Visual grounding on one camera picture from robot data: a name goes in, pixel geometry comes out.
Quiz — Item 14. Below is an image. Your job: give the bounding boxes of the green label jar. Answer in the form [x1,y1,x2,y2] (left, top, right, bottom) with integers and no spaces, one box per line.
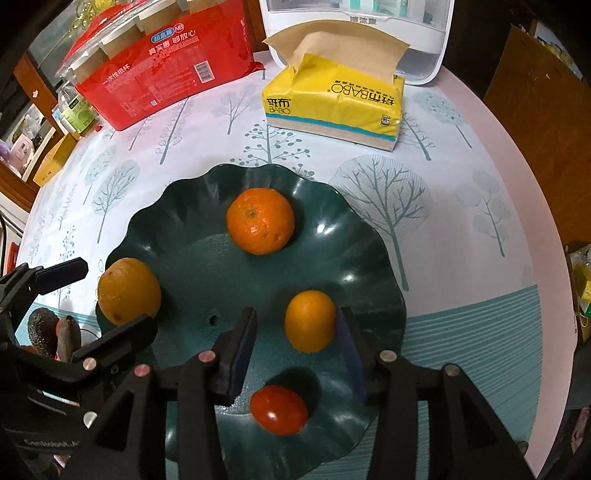
[52,95,100,139]

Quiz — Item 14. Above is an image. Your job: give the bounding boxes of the red pack of jars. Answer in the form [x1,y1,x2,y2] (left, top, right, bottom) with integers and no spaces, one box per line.
[55,0,266,132]

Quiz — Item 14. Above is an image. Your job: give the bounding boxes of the yellow cardboard box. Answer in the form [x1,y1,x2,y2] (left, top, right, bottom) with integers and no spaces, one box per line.
[33,134,77,188]

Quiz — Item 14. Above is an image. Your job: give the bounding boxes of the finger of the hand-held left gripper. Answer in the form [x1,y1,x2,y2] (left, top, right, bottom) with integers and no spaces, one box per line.
[0,258,89,324]
[0,315,158,388]

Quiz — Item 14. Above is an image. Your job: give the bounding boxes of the yellow tissue pack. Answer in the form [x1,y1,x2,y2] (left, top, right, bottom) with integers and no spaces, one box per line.
[262,32,411,152]

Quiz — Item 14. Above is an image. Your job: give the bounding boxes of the yellow plastic bag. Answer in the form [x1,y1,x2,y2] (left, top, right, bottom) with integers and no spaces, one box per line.
[570,247,591,342]

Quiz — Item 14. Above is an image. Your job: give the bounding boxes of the red tomato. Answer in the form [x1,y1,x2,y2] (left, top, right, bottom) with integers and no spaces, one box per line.
[250,385,308,436]

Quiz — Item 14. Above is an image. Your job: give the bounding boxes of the dark brown sweet potato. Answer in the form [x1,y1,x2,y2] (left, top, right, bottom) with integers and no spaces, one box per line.
[55,315,83,363]

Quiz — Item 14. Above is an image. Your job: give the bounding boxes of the dark green wavy plate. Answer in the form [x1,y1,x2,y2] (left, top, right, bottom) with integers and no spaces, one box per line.
[95,162,407,464]

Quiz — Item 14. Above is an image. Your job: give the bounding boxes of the dark avocado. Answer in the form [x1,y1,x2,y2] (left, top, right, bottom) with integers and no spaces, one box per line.
[28,308,60,356]

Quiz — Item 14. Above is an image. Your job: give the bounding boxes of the large yellow-orange citrus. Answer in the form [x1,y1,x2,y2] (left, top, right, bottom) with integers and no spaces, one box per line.
[97,257,162,328]

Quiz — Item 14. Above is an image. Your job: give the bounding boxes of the brown wooden cabinet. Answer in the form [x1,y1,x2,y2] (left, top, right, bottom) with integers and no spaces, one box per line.
[0,0,116,217]

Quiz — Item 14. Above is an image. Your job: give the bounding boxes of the white storage box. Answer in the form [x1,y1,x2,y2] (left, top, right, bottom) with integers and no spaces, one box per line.
[259,0,455,88]

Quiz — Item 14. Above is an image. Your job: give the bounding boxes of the small orange kumquat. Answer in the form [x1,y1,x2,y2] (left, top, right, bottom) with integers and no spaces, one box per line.
[284,290,337,354]

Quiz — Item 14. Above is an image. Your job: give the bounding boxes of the pink small appliance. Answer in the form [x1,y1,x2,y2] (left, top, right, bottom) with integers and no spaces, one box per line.
[9,136,33,174]

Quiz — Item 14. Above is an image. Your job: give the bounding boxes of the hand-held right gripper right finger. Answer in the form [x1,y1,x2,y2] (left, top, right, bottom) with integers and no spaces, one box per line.
[336,307,527,480]

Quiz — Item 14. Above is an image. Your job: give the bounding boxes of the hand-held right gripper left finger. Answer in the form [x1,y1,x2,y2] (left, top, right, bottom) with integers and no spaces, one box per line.
[60,307,258,480]

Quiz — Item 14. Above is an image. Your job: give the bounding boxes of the large orange mandarin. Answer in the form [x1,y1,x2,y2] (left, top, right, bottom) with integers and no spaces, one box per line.
[226,188,296,256]

